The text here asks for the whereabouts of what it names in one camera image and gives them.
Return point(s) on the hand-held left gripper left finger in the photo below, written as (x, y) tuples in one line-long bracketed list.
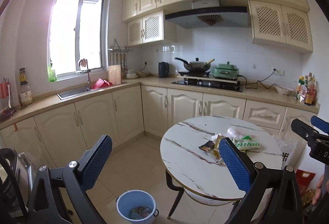
[(99, 159)]

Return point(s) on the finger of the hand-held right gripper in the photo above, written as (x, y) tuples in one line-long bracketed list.
[(303, 128), (321, 125)]

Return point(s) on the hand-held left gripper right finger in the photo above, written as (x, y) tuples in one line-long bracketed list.
[(235, 162)]

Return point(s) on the black sauce packet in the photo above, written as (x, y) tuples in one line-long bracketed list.
[(207, 147)]

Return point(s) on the blue bucket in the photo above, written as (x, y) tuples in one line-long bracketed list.
[(123, 200)]

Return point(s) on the person's right hand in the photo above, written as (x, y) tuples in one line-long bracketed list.
[(318, 191)]

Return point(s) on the green white snack packet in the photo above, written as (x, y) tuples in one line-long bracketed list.
[(246, 143)]

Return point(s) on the clear plastic wrapper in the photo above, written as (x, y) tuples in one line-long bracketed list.
[(235, 132)]

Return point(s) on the red box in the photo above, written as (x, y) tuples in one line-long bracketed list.
[(305, 179)]

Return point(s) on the group of condiment bottles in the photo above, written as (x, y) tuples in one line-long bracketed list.
[(307, 91)]

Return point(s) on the white bowl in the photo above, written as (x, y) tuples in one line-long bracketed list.
[(282, 90)]

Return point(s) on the round marble table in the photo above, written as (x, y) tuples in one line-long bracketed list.
[(187, 162)]

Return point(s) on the steel sink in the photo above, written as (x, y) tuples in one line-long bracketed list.
[(73, 92)]

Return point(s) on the red dish basket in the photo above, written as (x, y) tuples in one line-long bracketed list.
[(101, 84)]

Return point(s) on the black gas stove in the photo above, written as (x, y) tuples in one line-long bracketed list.
[(208, 86)]

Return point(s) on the steel faucet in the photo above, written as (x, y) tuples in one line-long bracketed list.
[(89, 77)]

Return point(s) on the wooden cutting board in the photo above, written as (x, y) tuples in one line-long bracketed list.
[(114, 74)]

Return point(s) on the green electric cooker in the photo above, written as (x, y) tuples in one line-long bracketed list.
[(226, 72)]

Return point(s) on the stack of white bowls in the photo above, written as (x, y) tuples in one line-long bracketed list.
[(131, 74)]

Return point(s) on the long wooden board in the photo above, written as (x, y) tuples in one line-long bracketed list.
[(190, 77)]

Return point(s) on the large glass jar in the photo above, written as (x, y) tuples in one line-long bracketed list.
[(26, 96)]

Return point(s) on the green bottle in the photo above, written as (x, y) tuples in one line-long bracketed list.
[(51, 74)]

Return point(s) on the black induction hob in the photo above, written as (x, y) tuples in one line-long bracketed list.
[(192, 73)]

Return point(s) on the black wok with lid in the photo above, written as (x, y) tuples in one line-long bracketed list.
[(196, 66)]

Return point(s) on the wooden spatula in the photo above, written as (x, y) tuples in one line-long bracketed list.
[(210, 61)]

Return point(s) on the wide cream lattice cabinet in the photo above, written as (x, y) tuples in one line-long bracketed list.
[(280, 24)]

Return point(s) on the black kettle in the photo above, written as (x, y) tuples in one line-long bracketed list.
[(163, 71)]

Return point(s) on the hanging utensil rack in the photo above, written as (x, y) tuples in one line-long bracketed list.
[(119, 50)]

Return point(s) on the yellow label bottle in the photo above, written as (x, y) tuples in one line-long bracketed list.
[(23, 76)]

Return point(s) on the sliding window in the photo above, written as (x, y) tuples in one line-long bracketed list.
[(66, 33)]

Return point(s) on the small cream lattice cabinet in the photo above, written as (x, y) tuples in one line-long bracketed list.
[(151, 27)]

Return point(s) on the black range hood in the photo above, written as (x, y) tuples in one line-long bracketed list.
[(205, 12)]

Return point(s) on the wide wall socket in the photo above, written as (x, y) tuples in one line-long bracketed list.
[(278, 71)]

